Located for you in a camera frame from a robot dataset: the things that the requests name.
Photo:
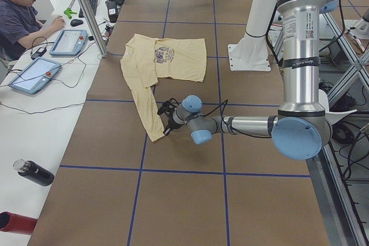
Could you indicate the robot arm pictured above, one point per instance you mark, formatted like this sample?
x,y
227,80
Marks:
x,y
300,129

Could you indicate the near teach pendant tablet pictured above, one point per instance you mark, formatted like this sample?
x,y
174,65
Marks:
x,y
35,76

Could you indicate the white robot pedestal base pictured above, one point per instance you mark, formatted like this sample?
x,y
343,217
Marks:
x,y
251,52

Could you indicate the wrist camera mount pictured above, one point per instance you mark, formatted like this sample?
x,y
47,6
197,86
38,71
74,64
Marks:
x,y
168,107

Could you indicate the aluminium frame post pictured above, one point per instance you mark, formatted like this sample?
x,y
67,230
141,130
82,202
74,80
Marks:
x,y
93,26

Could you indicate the green plastic object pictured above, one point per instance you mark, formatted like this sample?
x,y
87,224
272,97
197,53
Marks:
x,y
69,13

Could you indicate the black bottle steel cap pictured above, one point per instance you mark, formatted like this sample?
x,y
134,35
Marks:
x,y
33,172

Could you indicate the black computer mouse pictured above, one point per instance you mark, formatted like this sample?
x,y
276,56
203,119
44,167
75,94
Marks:
x,y
76,22

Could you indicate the far teach pendant tablet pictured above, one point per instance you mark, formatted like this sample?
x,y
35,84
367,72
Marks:
x,y
69,42

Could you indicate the red cylinder bottle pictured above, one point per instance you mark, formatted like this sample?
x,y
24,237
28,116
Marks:
x,y
15,223

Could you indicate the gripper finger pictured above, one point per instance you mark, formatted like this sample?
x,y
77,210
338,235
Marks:
x,y
167,131

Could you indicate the white plastic chair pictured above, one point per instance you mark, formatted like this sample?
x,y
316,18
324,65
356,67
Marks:
x,y
333,114

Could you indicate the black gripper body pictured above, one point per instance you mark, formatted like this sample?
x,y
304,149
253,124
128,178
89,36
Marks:
x,y
172,122

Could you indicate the seated person dark shirt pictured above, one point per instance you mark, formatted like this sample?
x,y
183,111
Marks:
x,y
21,30

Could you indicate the teach pendant tablet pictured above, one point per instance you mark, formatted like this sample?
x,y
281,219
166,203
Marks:
x,y
35,76
69,42

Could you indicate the black keyboard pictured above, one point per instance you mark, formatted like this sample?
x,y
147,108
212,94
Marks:
x,y
90,2

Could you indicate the cream long-sleeve printed shirt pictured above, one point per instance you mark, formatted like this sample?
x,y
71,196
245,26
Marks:
x,y
147,59

